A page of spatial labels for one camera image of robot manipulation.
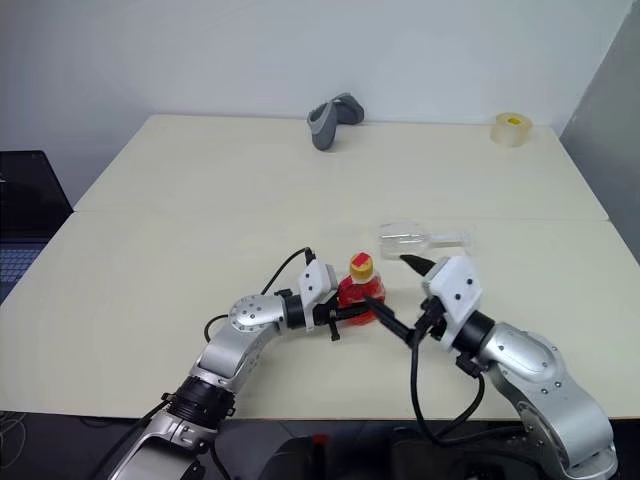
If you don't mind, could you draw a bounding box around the dark open laptop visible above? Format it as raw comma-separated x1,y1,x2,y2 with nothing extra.
0,149,76,302

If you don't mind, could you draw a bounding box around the clear tape roll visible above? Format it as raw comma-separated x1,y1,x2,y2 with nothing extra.
489,112,535,150

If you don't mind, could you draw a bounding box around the gray handheld controller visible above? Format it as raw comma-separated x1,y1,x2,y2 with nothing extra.
306,92,366,152

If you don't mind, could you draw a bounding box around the gray partition panel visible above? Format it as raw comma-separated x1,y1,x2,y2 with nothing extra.
558,17,640,224

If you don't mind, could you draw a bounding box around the red bottle with yellow cap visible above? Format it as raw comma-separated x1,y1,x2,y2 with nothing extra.
335,252,389,327

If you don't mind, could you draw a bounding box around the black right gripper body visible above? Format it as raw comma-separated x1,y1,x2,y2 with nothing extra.
410,296,449,347

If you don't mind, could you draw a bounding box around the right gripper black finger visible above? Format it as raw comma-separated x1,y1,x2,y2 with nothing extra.
363,295,416,349
399,253,438,278

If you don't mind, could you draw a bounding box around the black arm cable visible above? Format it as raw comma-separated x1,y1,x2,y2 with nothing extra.
203,247,319,347
408,297,489,448

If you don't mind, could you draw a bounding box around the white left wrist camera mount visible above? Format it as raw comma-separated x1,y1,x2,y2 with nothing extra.
298,260,339,332

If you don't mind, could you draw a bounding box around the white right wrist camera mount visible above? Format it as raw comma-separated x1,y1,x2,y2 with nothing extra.
421,256,486,352

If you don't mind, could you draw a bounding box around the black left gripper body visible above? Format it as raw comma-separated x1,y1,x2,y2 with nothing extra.
313,305,342,344

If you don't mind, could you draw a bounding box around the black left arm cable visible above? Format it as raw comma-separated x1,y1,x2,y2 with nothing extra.
203,247,319,347

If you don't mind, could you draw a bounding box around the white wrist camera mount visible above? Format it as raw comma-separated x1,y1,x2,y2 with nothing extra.
298,260,339,332
421,256,486,352

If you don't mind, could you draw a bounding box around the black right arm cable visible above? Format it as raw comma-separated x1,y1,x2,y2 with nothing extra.
408,297,489,448

